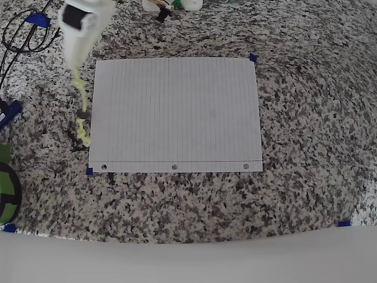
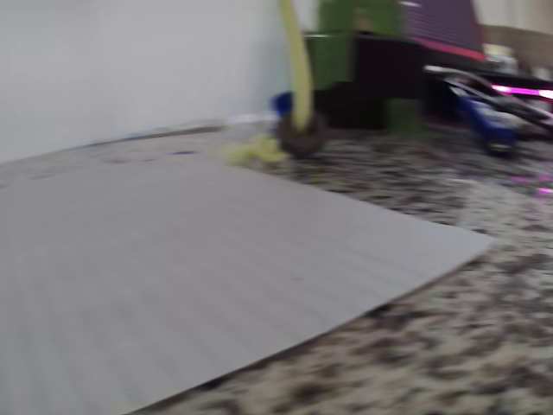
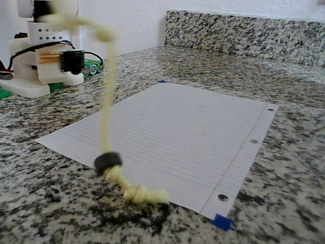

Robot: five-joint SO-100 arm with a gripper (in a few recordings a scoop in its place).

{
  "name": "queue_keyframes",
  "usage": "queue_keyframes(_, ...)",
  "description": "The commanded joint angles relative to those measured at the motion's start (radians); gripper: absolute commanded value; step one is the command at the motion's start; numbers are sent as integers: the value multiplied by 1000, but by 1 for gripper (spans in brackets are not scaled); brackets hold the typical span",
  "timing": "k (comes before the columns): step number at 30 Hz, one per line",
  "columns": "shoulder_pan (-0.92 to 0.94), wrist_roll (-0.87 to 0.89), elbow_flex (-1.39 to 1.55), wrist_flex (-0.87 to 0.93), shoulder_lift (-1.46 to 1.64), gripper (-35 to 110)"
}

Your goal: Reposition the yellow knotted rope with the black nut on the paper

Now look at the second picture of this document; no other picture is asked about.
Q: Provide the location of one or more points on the blue USB hub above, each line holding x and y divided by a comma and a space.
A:
488, 121

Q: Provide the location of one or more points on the lined white paper sheet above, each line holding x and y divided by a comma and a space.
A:
173, 281

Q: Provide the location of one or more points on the green and black camera mount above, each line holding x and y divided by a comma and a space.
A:
367, 86

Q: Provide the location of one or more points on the purple striped panel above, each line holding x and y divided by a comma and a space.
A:
440, 23

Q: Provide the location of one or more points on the black device with lit strip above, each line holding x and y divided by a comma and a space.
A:
436, 95

